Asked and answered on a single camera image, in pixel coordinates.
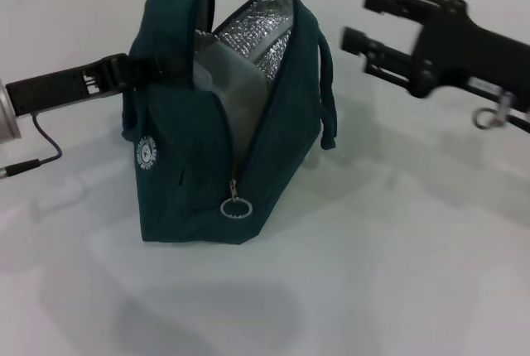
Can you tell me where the gripper dark cable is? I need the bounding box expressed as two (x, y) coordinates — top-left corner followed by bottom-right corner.
(0, 113), (63, 180)
(474, 90), (530, 133)

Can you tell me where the right gripper dark cable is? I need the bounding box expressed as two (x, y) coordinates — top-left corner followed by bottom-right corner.
(474, 90), (530, 133)

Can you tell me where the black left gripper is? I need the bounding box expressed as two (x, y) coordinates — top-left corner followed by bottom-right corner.
(6, 53), (192, 118)

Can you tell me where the dark teal insulated lunch bag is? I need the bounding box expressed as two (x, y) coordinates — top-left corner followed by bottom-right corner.
(119, 0), (339, 246)

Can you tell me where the left gripper dark cable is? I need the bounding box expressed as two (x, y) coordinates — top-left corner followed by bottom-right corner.
(0, 113), (63, 180)

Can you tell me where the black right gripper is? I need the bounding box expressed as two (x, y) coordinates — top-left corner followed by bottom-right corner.
(341, 0), (530, 99)

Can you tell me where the clear container with blue-rimmed lid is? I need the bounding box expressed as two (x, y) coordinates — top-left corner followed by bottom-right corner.
(192, 28), (271, 126)

